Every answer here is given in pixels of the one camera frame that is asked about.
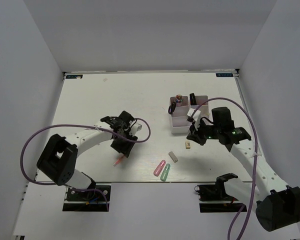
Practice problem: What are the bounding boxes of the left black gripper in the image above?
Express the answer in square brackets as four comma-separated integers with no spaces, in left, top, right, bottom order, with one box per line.
[110,129,139,157]

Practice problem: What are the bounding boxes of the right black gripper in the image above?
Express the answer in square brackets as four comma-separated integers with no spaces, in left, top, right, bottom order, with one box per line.
[186,117,221,146]

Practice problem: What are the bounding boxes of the small wooden sharpener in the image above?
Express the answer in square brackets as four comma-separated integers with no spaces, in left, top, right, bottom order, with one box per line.
[185,141,191,149]

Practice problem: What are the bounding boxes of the orange pen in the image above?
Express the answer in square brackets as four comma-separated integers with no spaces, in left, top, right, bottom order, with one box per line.
[113,156,125,167]

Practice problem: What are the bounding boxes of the green capped black marker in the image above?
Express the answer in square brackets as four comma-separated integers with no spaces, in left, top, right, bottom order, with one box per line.
[189,93,197,106]

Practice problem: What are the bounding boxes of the black handled scissors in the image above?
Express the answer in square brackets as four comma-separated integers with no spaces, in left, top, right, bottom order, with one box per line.
[168,101,177,115]

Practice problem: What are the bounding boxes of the pink tube of pencils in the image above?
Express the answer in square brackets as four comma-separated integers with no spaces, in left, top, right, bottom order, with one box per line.
[174,94,183,107]

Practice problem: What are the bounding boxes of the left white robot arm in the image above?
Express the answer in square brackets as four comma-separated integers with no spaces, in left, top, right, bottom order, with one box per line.
[36,111,142,200]

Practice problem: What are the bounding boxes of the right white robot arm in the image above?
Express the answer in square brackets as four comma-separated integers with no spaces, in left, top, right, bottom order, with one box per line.
[186,107,300,232]

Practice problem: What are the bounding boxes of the left white divided container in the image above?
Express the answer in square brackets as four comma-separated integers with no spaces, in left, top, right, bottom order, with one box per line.
[168,95,191,135]

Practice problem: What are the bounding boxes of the white divided container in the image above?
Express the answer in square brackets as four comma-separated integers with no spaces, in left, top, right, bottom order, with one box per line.
[168,95,191,135]
[189,95,210,125]

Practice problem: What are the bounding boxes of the grey eraser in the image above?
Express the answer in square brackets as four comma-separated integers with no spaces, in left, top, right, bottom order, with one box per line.
[168,151,178,163]

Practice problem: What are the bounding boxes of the right white divided container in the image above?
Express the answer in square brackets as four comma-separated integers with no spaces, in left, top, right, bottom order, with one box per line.
[189,95,210,125]

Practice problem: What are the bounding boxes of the pink correction tape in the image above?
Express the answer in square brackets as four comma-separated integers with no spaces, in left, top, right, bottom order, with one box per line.
[153,160,166,177]

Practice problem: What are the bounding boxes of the green correction tape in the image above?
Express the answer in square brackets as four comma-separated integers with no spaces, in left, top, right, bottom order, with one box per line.
[160,163,171,182]

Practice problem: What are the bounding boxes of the right blue table label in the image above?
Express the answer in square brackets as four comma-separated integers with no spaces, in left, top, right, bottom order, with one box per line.
[215,72,234,78]

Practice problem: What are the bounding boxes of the blue table label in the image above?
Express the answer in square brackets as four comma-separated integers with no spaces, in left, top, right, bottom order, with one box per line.
[65,74,83,79]
[215,72,234,78]

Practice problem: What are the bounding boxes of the left blue table label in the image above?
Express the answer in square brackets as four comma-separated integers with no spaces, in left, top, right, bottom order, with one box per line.
[65,74,83,79]

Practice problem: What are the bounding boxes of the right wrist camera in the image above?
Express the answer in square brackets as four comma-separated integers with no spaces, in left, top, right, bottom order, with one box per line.
[187,108,202,130]

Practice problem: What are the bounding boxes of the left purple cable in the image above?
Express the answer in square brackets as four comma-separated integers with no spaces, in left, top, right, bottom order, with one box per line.
[19,117,151,212]

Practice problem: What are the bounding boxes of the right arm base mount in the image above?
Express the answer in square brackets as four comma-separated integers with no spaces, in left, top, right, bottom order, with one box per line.
[194,184,247,213]

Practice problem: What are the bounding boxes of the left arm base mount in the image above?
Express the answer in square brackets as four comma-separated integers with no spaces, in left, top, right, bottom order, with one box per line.
[62,183,112,212]

